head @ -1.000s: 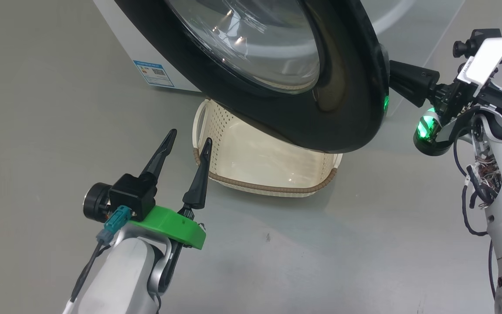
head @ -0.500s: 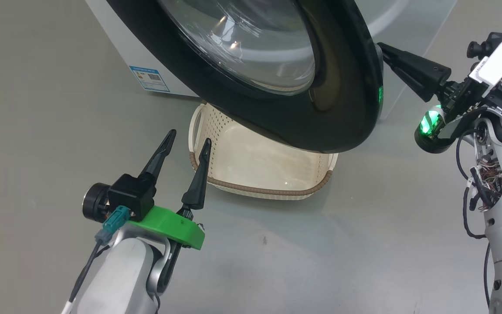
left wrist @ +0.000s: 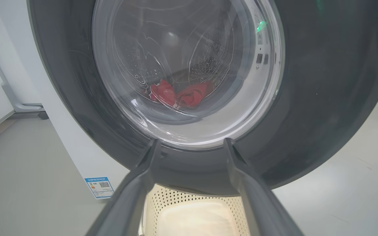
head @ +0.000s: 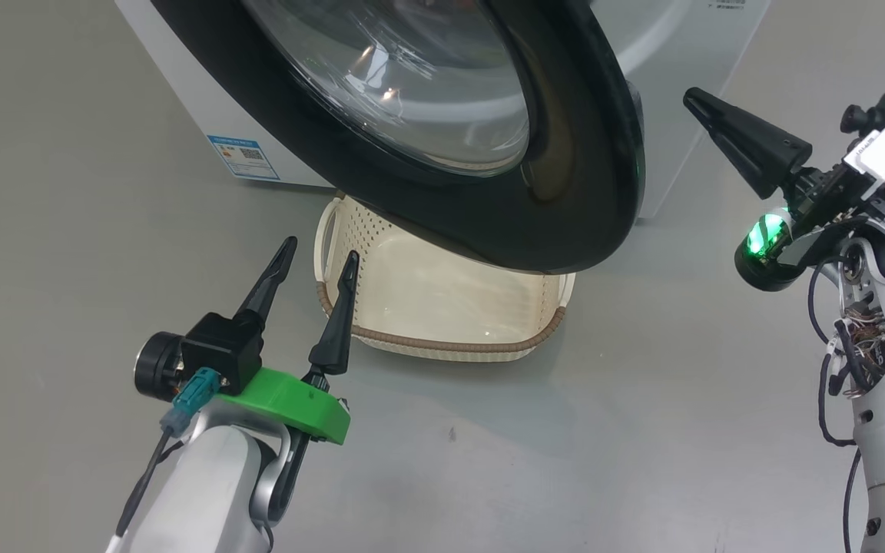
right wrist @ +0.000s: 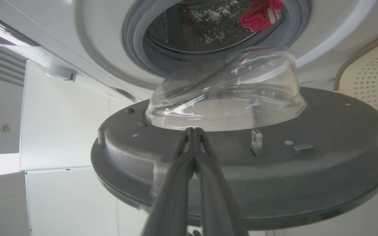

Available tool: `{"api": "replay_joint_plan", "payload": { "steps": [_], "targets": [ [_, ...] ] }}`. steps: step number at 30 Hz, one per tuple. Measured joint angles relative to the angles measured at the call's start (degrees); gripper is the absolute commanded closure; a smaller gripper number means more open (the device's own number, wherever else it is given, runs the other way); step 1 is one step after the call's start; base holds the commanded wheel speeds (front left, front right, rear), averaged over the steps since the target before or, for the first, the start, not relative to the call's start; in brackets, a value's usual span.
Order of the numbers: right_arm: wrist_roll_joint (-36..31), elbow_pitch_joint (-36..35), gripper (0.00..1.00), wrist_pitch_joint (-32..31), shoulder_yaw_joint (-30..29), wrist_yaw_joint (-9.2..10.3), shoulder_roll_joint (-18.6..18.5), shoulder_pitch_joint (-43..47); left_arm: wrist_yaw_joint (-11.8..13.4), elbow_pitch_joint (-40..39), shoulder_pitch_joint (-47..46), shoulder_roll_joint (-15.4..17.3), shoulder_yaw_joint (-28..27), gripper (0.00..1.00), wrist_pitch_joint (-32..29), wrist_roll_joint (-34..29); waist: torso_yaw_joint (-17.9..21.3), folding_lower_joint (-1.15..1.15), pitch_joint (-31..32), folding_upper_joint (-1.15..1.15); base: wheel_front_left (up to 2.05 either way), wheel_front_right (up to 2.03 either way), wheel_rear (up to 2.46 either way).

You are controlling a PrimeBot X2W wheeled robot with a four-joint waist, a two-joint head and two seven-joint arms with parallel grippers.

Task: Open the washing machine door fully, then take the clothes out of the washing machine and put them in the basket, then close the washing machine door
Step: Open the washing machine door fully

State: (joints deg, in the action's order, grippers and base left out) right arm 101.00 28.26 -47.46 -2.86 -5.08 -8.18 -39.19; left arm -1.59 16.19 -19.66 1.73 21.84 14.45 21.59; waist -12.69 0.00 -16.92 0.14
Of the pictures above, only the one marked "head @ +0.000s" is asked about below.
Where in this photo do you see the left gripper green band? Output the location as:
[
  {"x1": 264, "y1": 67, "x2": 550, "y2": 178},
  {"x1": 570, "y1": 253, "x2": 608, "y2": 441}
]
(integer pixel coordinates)
[{"x1": 134, "y1": 237, "x2": 360, "y2": 494}]

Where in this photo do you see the round black glass washer door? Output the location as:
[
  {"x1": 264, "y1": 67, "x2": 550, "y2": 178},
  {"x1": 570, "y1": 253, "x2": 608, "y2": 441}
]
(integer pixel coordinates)
[{"x1": 149, "y1": 0, "x2": 647, "y2": 275}]

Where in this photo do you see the white front-load washing machine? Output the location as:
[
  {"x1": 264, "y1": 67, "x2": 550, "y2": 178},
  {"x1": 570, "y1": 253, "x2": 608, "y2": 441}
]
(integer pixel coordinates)
[{"x1": 114, "y1": 0, "x2": 772, "y2": 220}]

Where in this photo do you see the cream perforated laundry basket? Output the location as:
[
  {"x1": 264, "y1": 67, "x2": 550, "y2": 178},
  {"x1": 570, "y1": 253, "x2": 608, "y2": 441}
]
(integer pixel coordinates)
[{"x1": 314, "y1": 194, "x2": 575, "y2": 363}]

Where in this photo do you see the blue energy label sticker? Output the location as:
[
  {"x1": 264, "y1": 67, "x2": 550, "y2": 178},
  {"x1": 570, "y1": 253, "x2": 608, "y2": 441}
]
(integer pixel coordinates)
[{"x1": 207, "y1": 135, "x2": 280, "y2": 181}]

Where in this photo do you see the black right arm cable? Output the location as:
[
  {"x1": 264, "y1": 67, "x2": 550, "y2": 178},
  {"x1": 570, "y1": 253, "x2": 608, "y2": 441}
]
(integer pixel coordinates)
[
  {"x1": 806, "y1": 253, "x2": 872, "y2": 448},
  {"x1": 842, "y1": 449, "x2": 864, "y2": 553}
]

